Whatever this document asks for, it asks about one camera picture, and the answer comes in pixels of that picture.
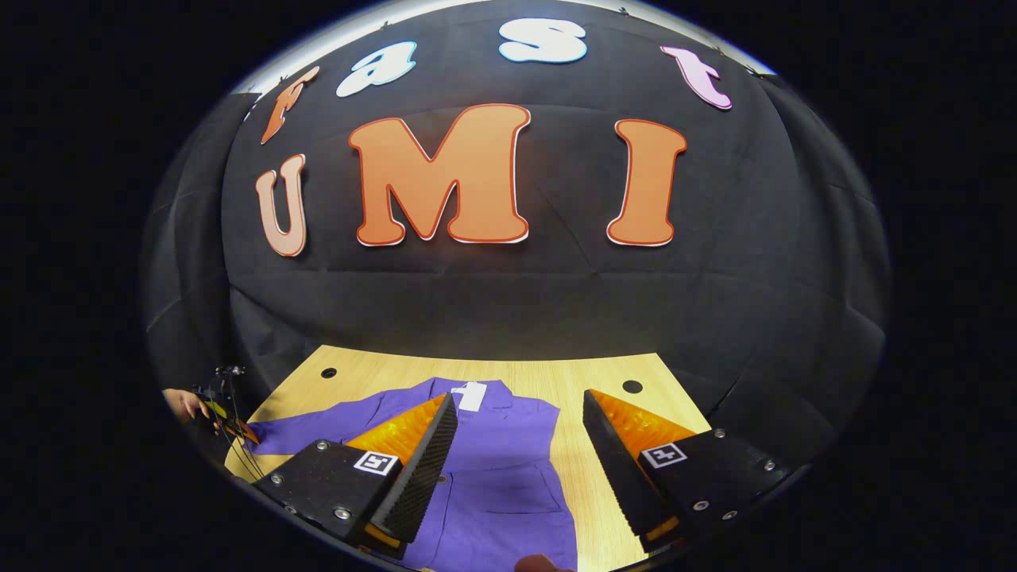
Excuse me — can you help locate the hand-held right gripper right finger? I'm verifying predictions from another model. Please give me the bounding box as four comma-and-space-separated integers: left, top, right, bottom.
582, 388, 795, 555

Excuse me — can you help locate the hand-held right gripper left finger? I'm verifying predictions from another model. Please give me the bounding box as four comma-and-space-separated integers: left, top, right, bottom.
253, 391, 459, 561

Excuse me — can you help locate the purple button shirt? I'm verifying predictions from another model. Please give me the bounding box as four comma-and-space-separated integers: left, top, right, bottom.
246, 377, 579, 572

